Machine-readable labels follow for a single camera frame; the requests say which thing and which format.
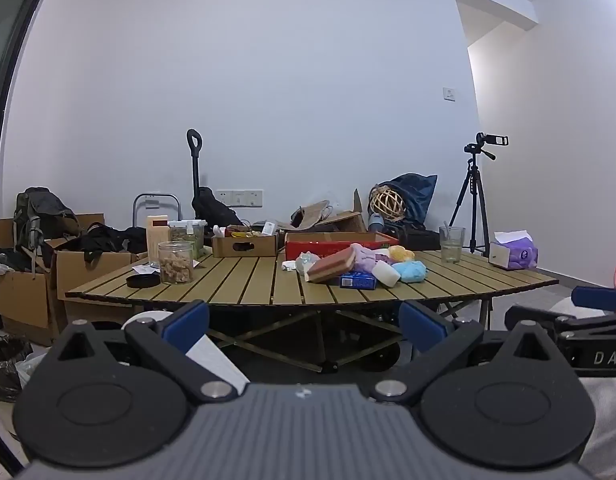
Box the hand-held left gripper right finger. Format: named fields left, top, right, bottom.
left=367, top=300, right=562, bottom=404

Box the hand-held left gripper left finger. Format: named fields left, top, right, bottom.
left=50, top=300, right=251, bottom=404

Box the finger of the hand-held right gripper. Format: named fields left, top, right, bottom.
left=572, top=286, right=616, bottom=312
left=505, top=305, right=616, bottom=334

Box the white foam roll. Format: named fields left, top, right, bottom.
left=371, top=261, right=401, bottom=289

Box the small blue box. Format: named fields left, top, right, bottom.
left=339, top=270, right=378, bottom=290

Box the lilac plush towel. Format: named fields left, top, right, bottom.
left=350, top=243, right=389, bottom=274

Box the red cardboard box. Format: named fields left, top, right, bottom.
left=285, top=232, right=400, bottom=264

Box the white round object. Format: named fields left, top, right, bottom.
left=121, top=311, right=175, bottom=331

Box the glass jar of brown snacks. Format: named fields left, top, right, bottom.
left=157, top=241, right=195, bottom=286

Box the folding slatted table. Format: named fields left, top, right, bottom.
left=64, top=247, right=560, bottom=374

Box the purple tissue packet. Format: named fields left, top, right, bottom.
left=488, top=230, right=539, bottom=271

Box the clear glass cup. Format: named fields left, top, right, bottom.
left=439, top=225, right=466, bottom=264

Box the black briefcase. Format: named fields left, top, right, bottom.
left=384, top=222, right=441, bottom=252

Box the white-lidded clear container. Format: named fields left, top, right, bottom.
left=168, top=219, right=205, bottom=261

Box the small brown cardboard box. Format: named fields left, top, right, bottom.
left=211, top=231, right=279, bottom=259

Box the black clothing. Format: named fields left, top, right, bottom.
left=62, top=223, right=149, bottom=263

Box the wicker ball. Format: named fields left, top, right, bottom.
left=369, top=185, right=407, bottom=221

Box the open brown cardboard box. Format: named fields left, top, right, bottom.
left=287, top=189, right=369, bottom=234

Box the dark blue fabric bag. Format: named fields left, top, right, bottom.
left=377, top=173, right=438, bottom=227

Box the crumpled clear plastic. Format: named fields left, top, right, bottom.
left=294, top=252, right=321, bottom=275

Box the black tripod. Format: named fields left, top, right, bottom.
left=447, top=144, right=497, bottom=257

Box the large brown cardboard box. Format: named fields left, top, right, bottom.
left=0, top=213, right=107, bottom=347

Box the dark grey backpack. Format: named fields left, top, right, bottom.
left=13, top=186, right=82, bottom=275

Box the black trash bag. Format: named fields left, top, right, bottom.
left=0, top=336, right=35, bottom=404

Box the grey metal folding frame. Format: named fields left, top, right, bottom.
left=132, top=193, right=182, bottom=229

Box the white wall outlet strip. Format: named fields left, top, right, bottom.
left=215, top=189, right=264, bottom=209

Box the black trolley handle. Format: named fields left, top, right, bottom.
left=186, top=128, right=205, bottom=207

